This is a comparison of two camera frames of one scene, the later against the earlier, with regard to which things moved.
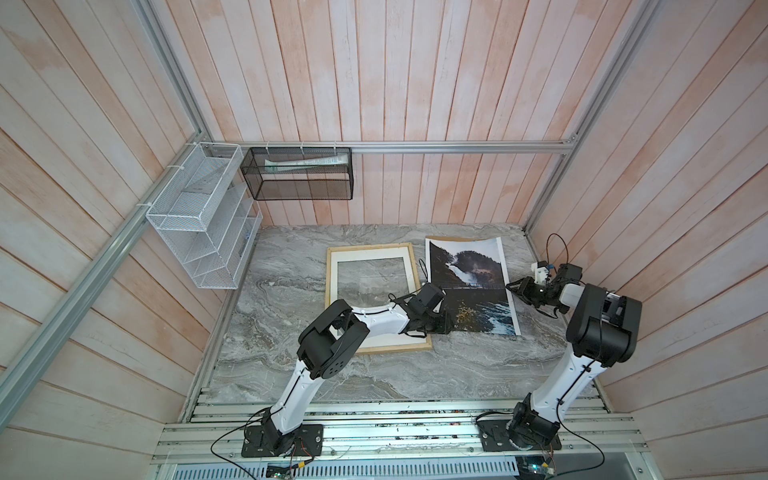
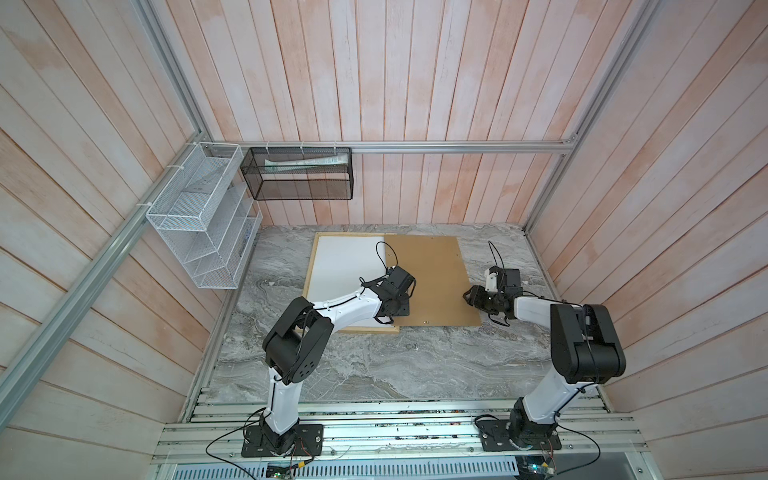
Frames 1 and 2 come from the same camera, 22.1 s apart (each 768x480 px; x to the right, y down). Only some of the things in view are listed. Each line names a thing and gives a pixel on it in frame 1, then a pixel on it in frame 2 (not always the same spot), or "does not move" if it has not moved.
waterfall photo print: x=473 y=273 to x=339 y=264
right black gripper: x=524 y=287 to x=474 y=297
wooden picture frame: x=365 y=278 to x=310 y=272
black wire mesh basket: x=299 y=173 does not move
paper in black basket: x=271 y=166 does not move
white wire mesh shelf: x=208 y=216 does not move
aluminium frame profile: x=147 y=217 does not move
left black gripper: x=443 y=326 to x=405 y=309
